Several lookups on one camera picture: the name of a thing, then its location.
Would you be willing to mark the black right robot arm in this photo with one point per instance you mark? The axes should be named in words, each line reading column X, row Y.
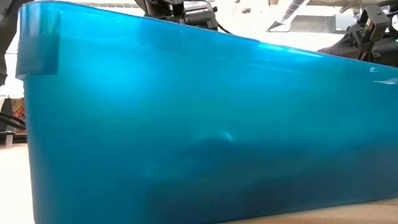
column 387, row 53

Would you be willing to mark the blue plastic basket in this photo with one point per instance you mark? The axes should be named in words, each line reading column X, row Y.
column 186, row 124

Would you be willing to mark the patterned hanging cloth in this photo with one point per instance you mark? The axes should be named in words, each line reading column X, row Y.
column 18, row 109

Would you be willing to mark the grey right wrist camera bracket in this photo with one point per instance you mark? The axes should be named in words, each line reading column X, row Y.
column 374, row 20

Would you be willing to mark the black metal frame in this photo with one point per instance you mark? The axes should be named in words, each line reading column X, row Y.
column 7, row 137

